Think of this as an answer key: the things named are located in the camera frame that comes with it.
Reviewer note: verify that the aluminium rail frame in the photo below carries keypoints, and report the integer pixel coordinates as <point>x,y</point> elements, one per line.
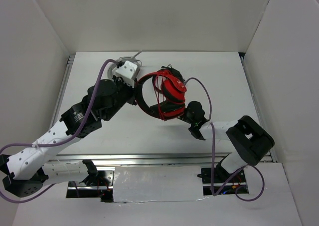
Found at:
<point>132,138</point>

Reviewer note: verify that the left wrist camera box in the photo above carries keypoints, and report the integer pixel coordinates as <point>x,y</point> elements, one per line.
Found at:
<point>128,72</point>

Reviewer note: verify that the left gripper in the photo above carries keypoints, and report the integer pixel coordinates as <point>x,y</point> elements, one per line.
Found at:
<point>132,91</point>

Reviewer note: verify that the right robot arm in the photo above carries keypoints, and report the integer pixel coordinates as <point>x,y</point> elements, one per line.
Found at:
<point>250,141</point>

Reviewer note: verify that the red and black headphones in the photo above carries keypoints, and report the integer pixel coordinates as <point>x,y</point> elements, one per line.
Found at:
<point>170,94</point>

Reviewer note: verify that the white cover plate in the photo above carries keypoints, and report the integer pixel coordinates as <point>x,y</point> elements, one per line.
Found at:
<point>157,184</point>

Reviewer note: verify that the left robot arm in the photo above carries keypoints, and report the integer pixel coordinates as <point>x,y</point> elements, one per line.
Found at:
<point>29,170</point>

